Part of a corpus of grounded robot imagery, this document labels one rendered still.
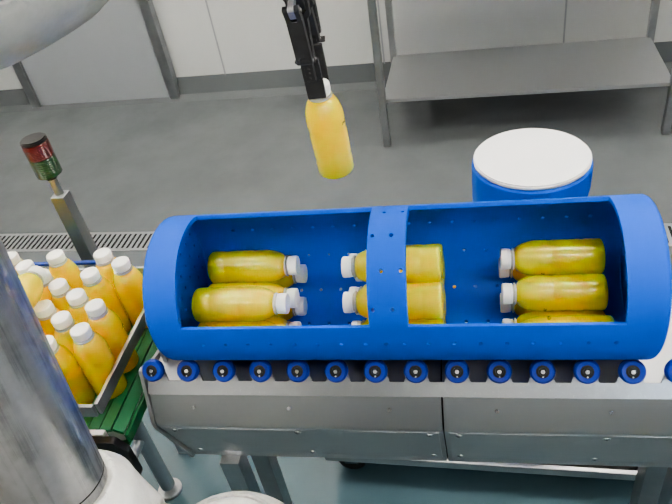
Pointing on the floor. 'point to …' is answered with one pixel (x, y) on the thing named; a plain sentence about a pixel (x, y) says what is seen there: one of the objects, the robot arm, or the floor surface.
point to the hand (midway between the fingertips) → (315, 72)
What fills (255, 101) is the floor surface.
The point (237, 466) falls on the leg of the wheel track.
